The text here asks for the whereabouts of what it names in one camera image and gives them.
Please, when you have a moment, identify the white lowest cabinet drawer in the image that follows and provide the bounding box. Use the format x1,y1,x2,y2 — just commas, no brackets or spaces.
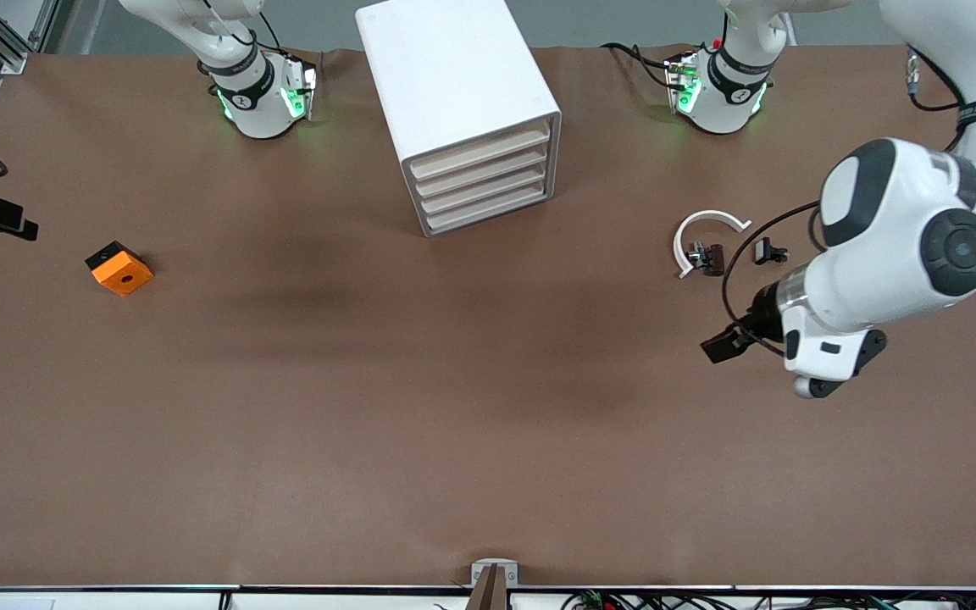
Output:
424,182,553,236

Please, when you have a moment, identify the orange block with black cap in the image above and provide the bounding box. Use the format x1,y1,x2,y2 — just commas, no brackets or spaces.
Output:
86,241,154,297

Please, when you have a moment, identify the brown table mat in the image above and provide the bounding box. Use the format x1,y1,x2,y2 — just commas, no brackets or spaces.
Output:
0,44,976,590

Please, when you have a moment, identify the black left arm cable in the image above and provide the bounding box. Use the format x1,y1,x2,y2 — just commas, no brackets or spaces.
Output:
721,47,968,344

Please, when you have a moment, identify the white half-ring pipe clamp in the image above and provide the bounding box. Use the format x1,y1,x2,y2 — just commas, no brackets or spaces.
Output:
673,209,753,279

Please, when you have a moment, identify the cable bundle below table edge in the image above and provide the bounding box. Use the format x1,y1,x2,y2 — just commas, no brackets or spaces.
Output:
560,591,976,610

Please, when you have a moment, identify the black cable on table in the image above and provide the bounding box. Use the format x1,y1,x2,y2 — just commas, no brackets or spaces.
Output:
602,42,677,90

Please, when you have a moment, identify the grey metal bracket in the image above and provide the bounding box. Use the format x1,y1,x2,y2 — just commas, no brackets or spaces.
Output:
471,558,519,587

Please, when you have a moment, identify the brown post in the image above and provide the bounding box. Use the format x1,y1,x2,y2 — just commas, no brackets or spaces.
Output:
466,565,508,610

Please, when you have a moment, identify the silver table edge rail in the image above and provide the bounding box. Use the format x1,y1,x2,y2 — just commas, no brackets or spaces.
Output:
0,583,976,594

